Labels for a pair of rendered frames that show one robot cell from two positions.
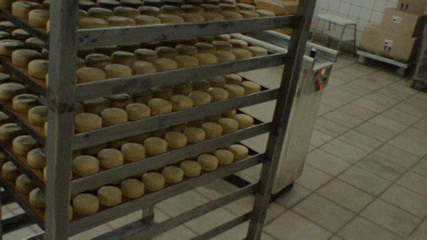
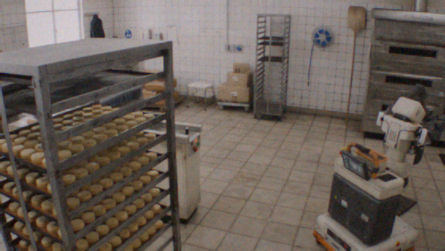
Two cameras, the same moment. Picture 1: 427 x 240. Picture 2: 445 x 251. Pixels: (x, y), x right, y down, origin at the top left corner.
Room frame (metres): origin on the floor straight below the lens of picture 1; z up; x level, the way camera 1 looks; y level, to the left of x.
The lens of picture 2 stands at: (-0.28, -0.01, 1.96)
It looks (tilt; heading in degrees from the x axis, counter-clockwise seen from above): 19 degrees down; 345
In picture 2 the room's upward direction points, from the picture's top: straight up
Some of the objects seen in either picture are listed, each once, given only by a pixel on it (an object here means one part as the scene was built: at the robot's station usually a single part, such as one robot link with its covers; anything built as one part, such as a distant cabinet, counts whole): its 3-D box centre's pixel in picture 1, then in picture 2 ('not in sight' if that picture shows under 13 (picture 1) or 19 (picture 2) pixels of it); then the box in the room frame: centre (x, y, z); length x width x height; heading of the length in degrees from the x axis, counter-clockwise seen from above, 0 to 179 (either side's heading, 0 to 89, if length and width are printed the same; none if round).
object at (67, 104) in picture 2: not in sight; (111, 89); (0.95, 0.06, 1.68); 0.64 x 0.03 x 0.03; 139
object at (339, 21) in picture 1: (335, 35); (202, 95); (6.38, -1.32, 0.23); 0.45 x 0.45 x 0.46; 46
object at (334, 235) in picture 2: not in sight; (338, 239); (1.64, -1.47, 0.23); 0.41 x 0.02 x 0.08; 9
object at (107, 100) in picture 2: not in sight; (110, 109); (3.07, 0.23, 1.01); 0.72 x 0.33 x 0.34; 147
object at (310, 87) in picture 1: (317, 78); (194, 144); (2.60, -0.50, 0.77); 0.24 x 0.04 x 0.14; 147
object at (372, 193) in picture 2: not in sight; (366, 193); (1.70, -1.70, 0.59); 0.55 x 0.34 x 0.83; 9
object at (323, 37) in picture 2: not in sight; (320, 56); (5.31, -3.27, 1.10); 0.41 x 0.17 x 1.10; 55
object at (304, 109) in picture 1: (251, 109); (160, 171); (2.79, -0.20, 0.45); 0.70 x 0.34 x 0.90; 57
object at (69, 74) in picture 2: not in sight; (109, 63); (0.95, 0.06, 1.77); 0.64 x 0.03 x 0.03; 139
